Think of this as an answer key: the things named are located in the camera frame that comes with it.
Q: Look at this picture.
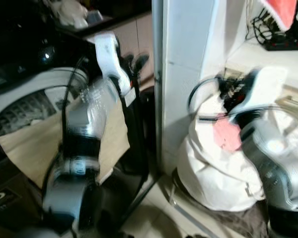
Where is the red cloth with white trim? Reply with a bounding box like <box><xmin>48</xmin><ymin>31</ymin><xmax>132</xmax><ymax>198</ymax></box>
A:
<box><xmin>259</xmin><ymin>0</ymin><xmax>298</xmax><ymax>31</ymax></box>

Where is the white cloth bundle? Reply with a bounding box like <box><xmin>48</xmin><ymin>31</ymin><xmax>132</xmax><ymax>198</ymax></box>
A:
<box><xmin>177</xmin><ymin>92</ymin><xmax>298</xmax><ymax>214</ymax></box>

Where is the black power strip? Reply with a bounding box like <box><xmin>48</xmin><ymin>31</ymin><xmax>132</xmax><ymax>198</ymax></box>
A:
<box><xmin>265</xmin><ymin>39</ymin><xmax>298</xmax><ymax>52</ymax></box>

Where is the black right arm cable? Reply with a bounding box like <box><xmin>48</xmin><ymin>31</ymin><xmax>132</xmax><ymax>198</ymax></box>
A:
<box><xmin>188</xmin><ymin>76</ymin><xmax>227</xmax><ymax>122</ymax></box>

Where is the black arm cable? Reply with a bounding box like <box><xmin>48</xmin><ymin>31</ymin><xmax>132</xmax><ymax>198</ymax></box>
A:
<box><xmin>61</xmin><ymin>56</ymin><xmax>91</xmax><ymax>154</ymax></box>
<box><xmin>188</xmin><ymin>76</ymin><xmax>227</xmax><ymax>122</ymax></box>

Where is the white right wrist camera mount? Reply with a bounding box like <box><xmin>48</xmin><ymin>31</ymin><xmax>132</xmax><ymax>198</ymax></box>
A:
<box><xmin>246</xmin><ymin>66</ymin><xmax>290</xmax><ymax>114</ymax></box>

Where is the crumpled white cloth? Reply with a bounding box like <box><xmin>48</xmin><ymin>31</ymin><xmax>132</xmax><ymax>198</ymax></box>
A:
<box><xmin>44</xmin><ymin>0</ymin><xmax>91</xmax><ymax>29</ymax></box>

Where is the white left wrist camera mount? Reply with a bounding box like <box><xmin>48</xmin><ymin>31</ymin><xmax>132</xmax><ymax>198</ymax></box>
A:
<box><xmin>94</xmin><ymin>32</ymin><xmax>133</xmax><ymax>96</ymax></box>

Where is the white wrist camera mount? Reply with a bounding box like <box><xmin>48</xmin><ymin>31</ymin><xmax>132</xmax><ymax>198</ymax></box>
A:
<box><xmin>94</xmin><ymin>32</ymin><xmax>133</xmax><ymax>96</ymax></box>
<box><xmin>246</xmin><ymin>66</ymin><xmax>290</xmax><ymax>114</ymax></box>

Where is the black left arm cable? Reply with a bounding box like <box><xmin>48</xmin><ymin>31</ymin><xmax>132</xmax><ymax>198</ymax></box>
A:
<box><xmin>61</xmin><ymin>56</ymin><xmax>91</xmax><ymax>154</ymax></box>

